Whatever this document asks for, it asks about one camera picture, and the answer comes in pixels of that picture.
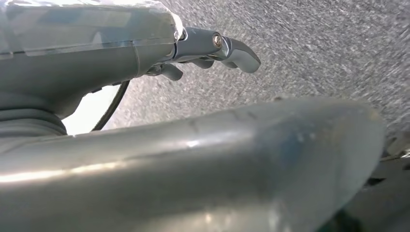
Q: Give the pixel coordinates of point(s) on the robot left leg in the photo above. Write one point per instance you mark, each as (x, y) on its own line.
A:
(192, 173)

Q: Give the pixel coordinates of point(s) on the left robot hand grey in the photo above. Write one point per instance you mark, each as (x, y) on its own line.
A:
(80, 48)

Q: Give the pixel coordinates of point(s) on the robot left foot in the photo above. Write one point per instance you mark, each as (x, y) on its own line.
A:
(381, 198)

